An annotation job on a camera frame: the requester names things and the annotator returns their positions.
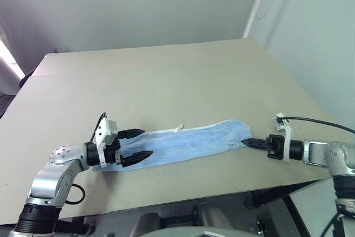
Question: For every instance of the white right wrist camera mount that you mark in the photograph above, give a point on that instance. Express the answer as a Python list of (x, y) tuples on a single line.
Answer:
[(287, 137)]

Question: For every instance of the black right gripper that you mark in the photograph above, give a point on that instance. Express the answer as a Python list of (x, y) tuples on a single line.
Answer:
[(275, 148)]

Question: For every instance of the white wall corner trim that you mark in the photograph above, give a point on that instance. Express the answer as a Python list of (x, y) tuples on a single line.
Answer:
[(253, 6)]

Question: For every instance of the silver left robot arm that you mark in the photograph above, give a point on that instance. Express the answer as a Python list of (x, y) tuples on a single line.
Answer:
[(55, 176)]

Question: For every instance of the grey rounded shape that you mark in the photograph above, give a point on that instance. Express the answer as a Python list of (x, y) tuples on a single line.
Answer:
[(147, 224), (213, 216)]

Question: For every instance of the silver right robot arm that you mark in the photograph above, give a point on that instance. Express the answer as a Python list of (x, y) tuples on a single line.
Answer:
[(319, 152)]

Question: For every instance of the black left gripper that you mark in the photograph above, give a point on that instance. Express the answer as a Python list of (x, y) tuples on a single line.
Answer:
[(112, 154)]

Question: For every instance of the light blue towel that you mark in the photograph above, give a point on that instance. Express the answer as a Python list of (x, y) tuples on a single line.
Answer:
[(180, 148)]

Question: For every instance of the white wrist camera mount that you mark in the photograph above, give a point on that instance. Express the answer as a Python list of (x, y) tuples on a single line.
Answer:
[(103, 137), (287, 137)]

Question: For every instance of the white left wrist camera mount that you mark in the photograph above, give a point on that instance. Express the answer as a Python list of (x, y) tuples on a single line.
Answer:
[(103, 137)]

